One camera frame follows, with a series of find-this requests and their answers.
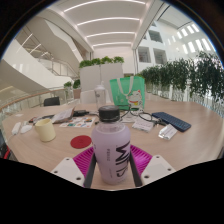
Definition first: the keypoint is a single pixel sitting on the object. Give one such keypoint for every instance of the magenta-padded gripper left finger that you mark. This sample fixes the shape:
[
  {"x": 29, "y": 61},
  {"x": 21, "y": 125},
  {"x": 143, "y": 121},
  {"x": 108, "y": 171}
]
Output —
[{"x": 68, "y": 170}]

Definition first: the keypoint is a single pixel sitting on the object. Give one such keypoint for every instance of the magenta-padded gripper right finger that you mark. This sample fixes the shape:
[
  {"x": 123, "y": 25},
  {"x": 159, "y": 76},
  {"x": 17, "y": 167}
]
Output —
[{"x": 156, "y": 168}]

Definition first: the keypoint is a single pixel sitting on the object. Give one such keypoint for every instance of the purple drink bottle black cap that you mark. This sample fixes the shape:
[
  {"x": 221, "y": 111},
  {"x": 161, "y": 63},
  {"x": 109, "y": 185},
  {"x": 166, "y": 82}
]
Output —
[{"x": 110, "y": 153}]

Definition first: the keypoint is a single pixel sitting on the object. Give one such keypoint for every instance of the flat round red coaster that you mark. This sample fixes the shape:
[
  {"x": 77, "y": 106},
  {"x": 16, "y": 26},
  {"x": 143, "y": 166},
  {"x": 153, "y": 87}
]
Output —
[{"x": 80, "y": 142}]

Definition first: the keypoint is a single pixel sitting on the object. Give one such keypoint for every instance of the clear plastic packet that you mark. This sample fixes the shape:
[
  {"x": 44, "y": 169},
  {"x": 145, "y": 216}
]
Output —
[{"x": 167, "y": 131}]

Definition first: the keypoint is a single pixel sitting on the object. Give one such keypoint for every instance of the pale yellow mug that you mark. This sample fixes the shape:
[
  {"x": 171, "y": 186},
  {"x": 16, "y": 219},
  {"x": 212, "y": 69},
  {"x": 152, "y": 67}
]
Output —
[{"x": 46, "y": 130}]

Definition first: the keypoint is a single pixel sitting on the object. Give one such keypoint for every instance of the white printed card packet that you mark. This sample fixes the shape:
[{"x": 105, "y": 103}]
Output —
[{"x": 142, "y": 124}]

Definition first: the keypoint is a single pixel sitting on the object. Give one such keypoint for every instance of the colourful sticker sheet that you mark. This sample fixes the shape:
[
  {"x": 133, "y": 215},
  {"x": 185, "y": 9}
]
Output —
[{"x": 78, "y": 122}]

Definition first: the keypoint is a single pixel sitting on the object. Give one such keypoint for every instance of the dark blue keyboard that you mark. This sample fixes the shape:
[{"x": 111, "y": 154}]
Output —
[{"x": 171, "y": 121}]

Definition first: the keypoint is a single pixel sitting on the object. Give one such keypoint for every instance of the black power adapter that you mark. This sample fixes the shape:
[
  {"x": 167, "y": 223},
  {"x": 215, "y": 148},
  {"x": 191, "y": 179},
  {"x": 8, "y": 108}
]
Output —
[{"x": 80, "y": 113}]

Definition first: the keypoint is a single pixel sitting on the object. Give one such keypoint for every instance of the black notebook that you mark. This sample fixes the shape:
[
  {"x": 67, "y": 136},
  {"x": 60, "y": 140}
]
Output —
[{"x": 41, "y": 117}]

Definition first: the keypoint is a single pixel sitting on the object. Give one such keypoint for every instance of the white computer mouse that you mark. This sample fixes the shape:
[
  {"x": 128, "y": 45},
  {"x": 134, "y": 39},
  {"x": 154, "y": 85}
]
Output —
[{"x": 26, "y": 129}]

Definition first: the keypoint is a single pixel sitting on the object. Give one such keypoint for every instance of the red and black chair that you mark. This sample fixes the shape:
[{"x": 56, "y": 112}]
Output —
[{"x": 6, "y": 154}]

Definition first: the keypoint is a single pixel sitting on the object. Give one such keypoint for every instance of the long white device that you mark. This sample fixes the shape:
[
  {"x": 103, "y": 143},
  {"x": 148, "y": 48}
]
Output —
[{"x": 16, "y": 128}]

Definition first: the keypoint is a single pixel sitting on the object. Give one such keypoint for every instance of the black office chair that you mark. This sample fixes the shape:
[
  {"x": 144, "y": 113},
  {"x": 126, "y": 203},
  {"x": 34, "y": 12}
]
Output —
[{"x": 51, "y": 101}]

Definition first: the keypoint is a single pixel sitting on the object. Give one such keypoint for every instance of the small white paper slip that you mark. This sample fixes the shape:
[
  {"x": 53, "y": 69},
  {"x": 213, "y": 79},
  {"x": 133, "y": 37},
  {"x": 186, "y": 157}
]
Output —
[{"x": 19, "y": 115}]

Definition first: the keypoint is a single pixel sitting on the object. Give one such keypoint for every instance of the white chair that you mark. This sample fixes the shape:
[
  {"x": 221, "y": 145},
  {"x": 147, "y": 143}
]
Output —
[{"x": 87, "y": 96}]

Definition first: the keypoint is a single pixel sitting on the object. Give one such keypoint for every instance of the glass railing with wooden handrail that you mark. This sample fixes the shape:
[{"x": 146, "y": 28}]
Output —
[{"x": 30, "y": 100}]

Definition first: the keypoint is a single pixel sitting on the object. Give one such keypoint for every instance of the clear tumbler with white lid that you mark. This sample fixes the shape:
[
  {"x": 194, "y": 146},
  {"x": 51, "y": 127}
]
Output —
[{"x": 100, "y": 96}]

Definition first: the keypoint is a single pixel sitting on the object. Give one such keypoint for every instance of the green tote bag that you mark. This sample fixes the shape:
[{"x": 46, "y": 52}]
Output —
[{"x": 125, "y": 91}]

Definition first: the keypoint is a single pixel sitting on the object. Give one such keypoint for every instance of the brown planter with green plants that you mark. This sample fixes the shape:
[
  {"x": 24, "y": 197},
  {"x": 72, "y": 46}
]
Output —
[{"x": 76, "y": 87}]

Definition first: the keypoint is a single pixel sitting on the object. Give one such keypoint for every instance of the white planter cabinet with plants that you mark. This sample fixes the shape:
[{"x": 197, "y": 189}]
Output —
[{"x": 100, "y": 75}]

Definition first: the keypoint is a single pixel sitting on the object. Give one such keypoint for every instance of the row of green hedge plants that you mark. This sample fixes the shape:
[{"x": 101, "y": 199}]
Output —
[{"x": 193, "y": 75}]

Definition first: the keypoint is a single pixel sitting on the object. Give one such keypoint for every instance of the ceiling light strips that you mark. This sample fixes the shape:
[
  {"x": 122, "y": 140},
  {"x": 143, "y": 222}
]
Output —
[{"x": 108, "y": 20}]

